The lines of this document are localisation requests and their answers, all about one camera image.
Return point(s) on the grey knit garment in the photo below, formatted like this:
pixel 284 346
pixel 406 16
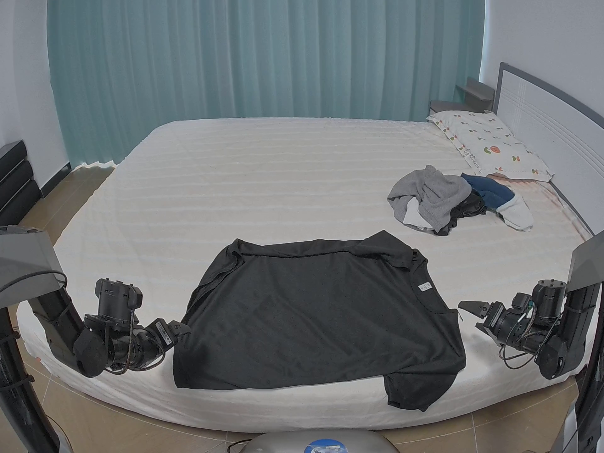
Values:
pixel 439 196

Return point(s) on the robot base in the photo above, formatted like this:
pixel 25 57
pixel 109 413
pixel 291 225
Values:
pixel 292 443

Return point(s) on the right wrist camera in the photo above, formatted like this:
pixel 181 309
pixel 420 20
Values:
pixel 521 301

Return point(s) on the grey bedside table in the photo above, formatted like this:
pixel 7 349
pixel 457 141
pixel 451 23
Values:
pixel 476 90

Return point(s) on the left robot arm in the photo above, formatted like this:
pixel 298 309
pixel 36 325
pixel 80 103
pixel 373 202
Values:
pixel 42 314

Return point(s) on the black garment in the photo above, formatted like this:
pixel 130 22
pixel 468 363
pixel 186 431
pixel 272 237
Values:
pixel 467 208

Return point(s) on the dark blue garment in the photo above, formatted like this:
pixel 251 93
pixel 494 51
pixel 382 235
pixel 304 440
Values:
pixel 490 191

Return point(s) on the black T-shirt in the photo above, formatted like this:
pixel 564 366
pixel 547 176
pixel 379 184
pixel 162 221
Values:
pixel 306 323

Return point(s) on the bed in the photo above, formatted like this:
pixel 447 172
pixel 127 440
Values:
pixel 283 182

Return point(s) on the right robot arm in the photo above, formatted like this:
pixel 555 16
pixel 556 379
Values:
pixel 585 272

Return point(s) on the black chest of drawers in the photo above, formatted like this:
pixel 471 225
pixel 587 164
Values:
pixel 14 177

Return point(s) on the blue-green curtain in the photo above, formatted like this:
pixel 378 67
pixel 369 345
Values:
pixel 236 40

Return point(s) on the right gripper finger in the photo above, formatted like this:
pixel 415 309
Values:
pixel 490 334
pixel 481 310

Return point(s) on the white knit garment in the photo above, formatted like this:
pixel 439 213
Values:
pixel 516 215

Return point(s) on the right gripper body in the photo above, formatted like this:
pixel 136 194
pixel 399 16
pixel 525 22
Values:
pixel 509 328

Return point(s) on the white printed pillow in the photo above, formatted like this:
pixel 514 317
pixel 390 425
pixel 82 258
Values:
pixel 490 144

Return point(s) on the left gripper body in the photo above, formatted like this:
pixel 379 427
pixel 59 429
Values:
pixel 141 352

